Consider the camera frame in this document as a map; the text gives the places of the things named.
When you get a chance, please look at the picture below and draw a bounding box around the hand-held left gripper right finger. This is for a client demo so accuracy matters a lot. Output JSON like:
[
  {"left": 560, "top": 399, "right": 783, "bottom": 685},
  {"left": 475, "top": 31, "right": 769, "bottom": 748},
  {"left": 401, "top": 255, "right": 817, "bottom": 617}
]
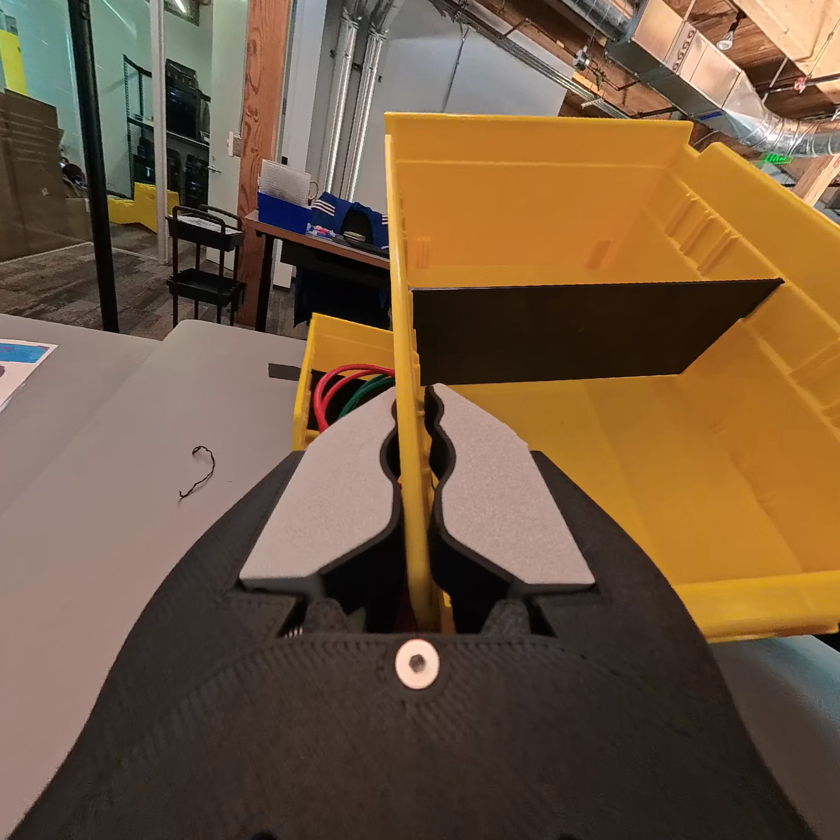
[{"left": 425, "top": 384, "right": 597, "bottom": 588}]

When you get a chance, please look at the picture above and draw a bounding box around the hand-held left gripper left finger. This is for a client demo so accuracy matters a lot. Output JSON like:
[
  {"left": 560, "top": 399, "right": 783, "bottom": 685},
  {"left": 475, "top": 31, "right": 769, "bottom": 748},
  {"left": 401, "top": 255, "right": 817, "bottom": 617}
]
[{"left": 239, "top": 387, "right": 403, "bottom": 593}]

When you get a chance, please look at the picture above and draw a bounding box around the red ethernet cable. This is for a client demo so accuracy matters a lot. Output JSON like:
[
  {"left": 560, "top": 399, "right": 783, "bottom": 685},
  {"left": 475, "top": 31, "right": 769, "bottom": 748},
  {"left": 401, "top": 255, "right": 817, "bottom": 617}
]
[{"left": 313, "top": 364, "right": 396, "bottom": 432}]

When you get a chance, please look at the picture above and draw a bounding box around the yellow plastic bin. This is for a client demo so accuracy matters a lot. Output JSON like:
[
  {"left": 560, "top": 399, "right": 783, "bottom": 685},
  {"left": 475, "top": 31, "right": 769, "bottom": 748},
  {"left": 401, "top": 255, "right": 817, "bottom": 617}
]
[
  {"left": 384, "top": 112, "right": 840, "bottom": 643},
  {"left": 293, "top": 313, "right": 399, "bottom": 452}
]

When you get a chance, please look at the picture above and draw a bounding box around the black twist tie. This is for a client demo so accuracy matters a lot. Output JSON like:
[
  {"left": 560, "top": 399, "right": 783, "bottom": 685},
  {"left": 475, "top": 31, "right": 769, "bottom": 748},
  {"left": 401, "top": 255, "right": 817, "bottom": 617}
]
[{"left": 178, "top": 445, "right": 217, "bottom": 500}]

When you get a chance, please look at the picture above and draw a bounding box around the black bin divider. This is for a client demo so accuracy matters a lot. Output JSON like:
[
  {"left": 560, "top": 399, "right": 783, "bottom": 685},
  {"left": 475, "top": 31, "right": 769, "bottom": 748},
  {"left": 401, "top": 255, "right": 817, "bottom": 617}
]
[{"left": 408, "top": 279, "right": 785, "bottom": 387}]

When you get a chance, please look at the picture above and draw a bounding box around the black utility cart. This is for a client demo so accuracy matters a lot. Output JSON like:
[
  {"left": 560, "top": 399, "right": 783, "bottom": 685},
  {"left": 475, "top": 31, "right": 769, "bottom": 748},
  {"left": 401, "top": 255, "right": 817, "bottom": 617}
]
[{"left": 165, "top": 205, "right": 248, "bottom": 328}]

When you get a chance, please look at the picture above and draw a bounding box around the wooden desk with black legs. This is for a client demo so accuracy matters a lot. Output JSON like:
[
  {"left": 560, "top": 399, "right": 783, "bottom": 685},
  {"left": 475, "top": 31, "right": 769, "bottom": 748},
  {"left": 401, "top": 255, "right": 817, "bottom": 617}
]
[{"left": 244, "top": 211, "right": 392, "bottom": 333}]

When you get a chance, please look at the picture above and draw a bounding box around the blue striped jacket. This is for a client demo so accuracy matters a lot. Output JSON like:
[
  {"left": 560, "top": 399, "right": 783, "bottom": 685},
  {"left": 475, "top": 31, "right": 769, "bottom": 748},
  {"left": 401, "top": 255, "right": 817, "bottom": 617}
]
[{"left": 307, "top": 192, "right": 390, "bottom": 249}]

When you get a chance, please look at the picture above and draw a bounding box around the blue plastic bin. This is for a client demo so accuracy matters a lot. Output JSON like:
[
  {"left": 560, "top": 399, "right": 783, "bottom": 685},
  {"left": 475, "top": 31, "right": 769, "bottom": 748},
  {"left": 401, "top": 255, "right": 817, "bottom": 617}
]
[{"left": 256, "top": 190, "right": 313, "bottom": 236}]

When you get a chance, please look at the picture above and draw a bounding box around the clear plastic box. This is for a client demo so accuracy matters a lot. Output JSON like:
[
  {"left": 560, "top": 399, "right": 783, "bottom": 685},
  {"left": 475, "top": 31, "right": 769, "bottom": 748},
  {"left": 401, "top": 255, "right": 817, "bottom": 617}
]
[{"left": 259, "top": 159, "right": 312, "bottom": 206}]

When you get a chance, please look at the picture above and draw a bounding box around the printed colour sheet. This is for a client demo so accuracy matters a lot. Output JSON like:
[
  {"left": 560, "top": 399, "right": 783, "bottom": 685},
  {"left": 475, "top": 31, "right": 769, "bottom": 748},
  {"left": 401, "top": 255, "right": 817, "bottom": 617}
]
[{"left": 0, "top": 339, "right": 59, "bottom": 414}]

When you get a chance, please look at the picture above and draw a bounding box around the yellow floor object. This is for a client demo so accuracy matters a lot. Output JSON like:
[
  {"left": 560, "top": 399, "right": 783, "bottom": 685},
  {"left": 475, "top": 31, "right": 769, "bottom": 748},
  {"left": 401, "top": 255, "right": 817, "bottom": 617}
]
[{"left": 107, "top": 182, "right": 182, "bottom": 235}]

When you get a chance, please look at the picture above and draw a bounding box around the wooden pillar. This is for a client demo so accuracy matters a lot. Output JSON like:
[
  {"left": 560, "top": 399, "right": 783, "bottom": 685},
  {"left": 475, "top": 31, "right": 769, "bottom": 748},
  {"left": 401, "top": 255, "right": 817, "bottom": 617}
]
[{"left": 236, "top": 0, "right": 294, "bottom": 327}]

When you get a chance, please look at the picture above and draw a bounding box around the black vertical pole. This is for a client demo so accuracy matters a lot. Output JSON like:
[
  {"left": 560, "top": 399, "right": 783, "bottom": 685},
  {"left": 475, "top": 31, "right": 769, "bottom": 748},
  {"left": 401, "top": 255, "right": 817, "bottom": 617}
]
[{"left": 67, "top": 0, "right": 121, "bottom": 334}]

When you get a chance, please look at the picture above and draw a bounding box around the black shelving rack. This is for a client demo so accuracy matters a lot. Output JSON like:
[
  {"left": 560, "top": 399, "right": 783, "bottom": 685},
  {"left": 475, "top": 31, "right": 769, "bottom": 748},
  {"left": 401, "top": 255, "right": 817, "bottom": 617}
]
[{"left": 122, "top": 56, "right": 213, "bottom": 212}]

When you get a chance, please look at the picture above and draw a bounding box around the stack of cardboard boxes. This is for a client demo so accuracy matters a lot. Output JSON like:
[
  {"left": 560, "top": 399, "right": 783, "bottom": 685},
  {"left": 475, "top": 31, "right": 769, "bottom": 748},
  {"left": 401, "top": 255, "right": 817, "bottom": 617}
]
[{"left": 0, "top": 88, "right": 94, "bottom": 263}]

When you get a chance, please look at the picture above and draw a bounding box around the grey wall pipe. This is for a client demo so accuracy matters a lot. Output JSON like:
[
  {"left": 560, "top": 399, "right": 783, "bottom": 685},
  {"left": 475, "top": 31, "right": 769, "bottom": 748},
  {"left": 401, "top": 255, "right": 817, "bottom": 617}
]
[
  {"left": 343, "top": 20, "right": 389, "bottom": 204},
  {"left": 325, "top": 13, "right": 361, "bottom": 198}
]

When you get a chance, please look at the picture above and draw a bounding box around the metal ventilation duct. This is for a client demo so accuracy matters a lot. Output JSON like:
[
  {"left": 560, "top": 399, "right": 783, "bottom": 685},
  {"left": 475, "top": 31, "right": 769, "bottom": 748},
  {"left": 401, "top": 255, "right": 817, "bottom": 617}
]
[{"left": 607, "top": 0, "right": 840, "bottom": 160}]

